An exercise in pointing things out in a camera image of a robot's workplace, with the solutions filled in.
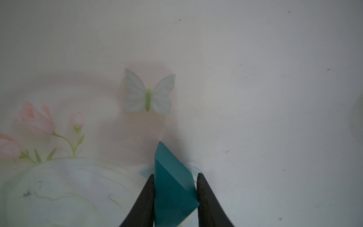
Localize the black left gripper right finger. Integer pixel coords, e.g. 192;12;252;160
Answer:
197;173;234;227

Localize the teal block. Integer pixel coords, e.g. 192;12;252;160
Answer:
154;142;199;227

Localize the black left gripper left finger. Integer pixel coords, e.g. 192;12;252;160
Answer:
120;174;155;227

